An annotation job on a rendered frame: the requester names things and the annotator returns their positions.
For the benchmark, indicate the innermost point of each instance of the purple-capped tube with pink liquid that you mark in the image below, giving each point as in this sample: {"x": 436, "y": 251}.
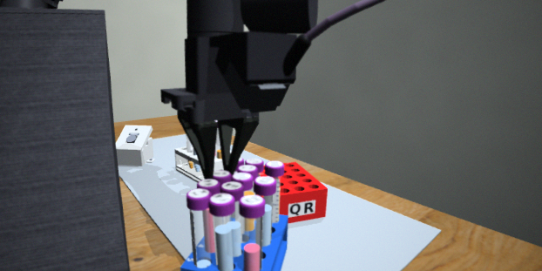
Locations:
{"x": 222, "y": 176}

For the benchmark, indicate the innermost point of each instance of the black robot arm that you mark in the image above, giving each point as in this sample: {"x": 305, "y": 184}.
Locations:
{"x": 258, "y": 66}

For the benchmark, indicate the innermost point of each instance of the white tube rack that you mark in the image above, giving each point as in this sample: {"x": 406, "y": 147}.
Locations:
{"x": 181, "y": 157}

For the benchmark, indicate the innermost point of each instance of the red tube rack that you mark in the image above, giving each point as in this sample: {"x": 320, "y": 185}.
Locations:
{"x": 301, "y": 201}

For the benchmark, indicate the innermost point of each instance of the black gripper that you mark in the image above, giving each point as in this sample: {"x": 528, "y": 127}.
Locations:
{"x": 202, "y": 111}

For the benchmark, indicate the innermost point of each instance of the light grey bench mat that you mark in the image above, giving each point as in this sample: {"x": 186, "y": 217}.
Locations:
{"x": 355, "y": 235}

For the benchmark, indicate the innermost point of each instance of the pink tube with white and purple cap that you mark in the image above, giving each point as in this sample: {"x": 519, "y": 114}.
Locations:
{"x": 214, "y": 187}

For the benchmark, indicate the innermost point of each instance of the blue tube rack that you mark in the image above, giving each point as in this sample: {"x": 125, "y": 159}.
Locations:
{"x": 269, "y": 253}

